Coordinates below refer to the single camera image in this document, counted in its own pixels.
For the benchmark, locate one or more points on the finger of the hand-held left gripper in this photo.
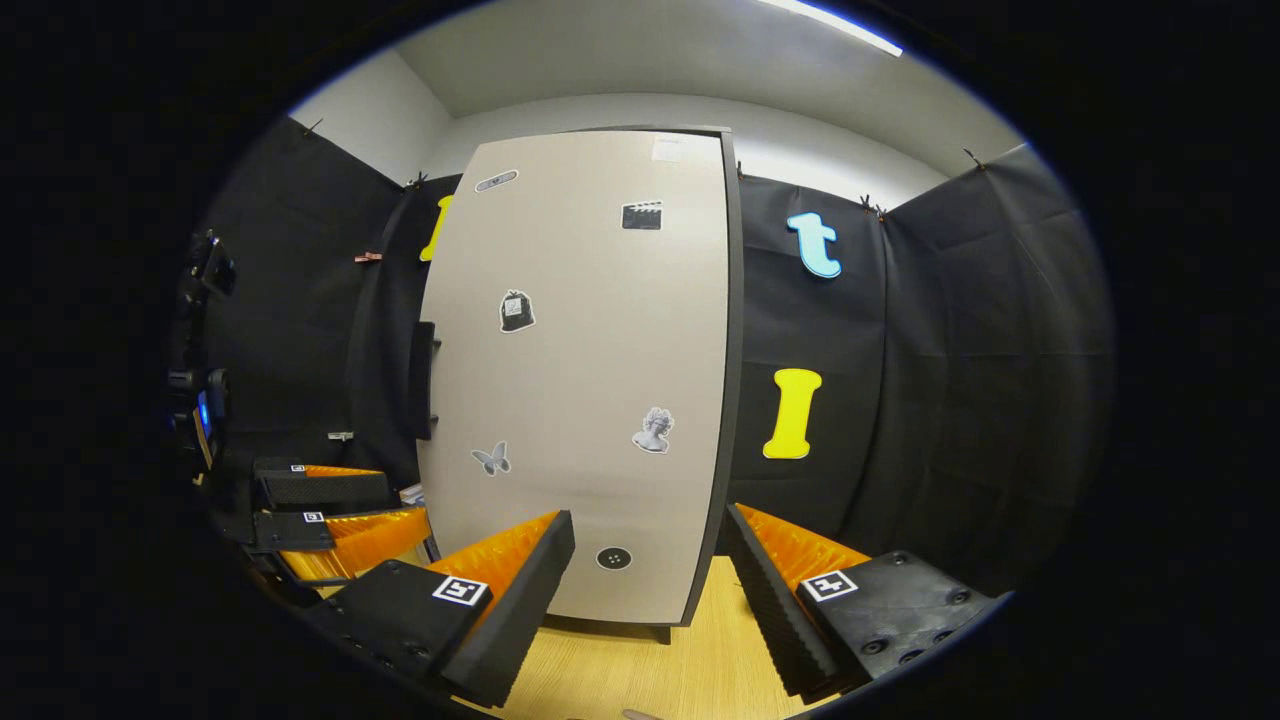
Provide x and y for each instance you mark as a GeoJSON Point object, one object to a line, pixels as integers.
{"type": "Point", "coordinates": [290, 530]}
{"type": "Point", "coordinates": [330, 490]}

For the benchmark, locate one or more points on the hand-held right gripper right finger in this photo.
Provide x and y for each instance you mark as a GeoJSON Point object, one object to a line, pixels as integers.
{"type": "Point", "coordinates": [775, 610]}

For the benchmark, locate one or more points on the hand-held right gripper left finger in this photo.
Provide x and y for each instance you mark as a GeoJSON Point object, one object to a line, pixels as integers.
{"type": "Point", "coordinates": [515, 625]}

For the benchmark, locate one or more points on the beige cabinet door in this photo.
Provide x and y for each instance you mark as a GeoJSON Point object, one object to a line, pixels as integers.
{"type": "Point", "coordinates": [590, 380]}

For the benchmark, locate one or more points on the grey cabinet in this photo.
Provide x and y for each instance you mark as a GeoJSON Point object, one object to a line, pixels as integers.
{"type": "Point", "coordinates": [733, 400]}

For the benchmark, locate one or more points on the black cloth clip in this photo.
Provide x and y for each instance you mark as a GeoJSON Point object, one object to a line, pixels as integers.
{"type": "Point", "coordinates": [870, 205]}
{"type": "Point", "coordinates": [415, 180]}

